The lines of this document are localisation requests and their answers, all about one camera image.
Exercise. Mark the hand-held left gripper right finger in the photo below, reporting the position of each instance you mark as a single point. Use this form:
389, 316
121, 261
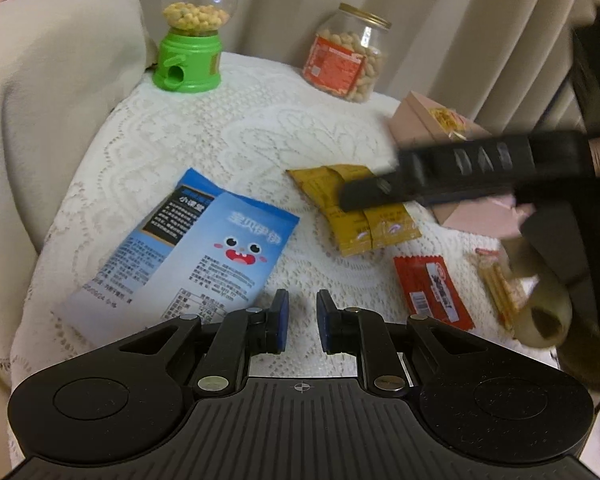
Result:
325, 321

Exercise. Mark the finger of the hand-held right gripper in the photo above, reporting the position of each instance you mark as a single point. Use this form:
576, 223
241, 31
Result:
380, 191
460, 157

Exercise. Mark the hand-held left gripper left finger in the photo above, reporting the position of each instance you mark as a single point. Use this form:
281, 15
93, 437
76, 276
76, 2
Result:
280, 321

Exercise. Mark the pink cardboard box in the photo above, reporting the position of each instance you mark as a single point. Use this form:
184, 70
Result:
420, 120

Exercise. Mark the yellow noodle snack packet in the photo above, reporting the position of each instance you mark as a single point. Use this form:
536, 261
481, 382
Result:
447, 122

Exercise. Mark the blue monster face snack bag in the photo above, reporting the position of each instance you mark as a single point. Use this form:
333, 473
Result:
215, 255

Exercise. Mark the red snack packet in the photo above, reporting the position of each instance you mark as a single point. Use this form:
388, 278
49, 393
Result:
430, 290

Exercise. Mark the clear packet of cracker sticks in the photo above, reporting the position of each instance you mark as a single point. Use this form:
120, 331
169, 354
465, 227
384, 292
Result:
500, 285

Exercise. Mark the white lace tablecloth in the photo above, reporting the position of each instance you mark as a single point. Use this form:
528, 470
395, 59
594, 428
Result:
260, 125

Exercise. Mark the peanut jar with gold lid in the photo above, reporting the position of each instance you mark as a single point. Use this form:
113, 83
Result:
342, 57

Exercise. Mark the cream curtain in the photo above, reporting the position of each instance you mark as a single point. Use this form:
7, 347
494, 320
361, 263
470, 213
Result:
430, 5

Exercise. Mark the green candy dispenser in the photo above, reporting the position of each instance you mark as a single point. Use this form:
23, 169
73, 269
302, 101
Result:
192, 55

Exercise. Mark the beige blanket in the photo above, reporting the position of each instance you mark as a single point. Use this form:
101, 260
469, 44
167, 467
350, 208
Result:
50, 85

